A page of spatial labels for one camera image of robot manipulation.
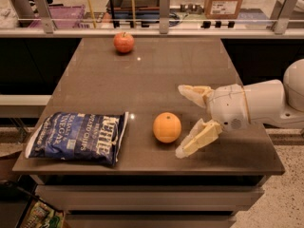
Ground glass railing with metal posts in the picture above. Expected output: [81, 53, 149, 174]
[0, 0, 304, 39]

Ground grey cabinet drawers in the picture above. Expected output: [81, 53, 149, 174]
[36, 184, 264, 228]

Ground orange fruit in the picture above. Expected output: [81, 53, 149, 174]
[153, 112, 181, 143]

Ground blue kettle chips bag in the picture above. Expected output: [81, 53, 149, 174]
[25, 112, 128, 166]

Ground red apple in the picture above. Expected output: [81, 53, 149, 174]
[113, 32, 135, 53]

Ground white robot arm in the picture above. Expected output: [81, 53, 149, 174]
[176, 59, 304, 159]

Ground brown cardboard box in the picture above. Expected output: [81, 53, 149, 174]
[204, 0, 243, 19]

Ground purple plastic crate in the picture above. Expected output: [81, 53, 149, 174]
[28, 4, 86, 29]

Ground snack box on floor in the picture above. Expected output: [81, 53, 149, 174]
[17, 199, 71, 228]

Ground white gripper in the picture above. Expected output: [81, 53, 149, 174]
[176, 85, 249, 159]

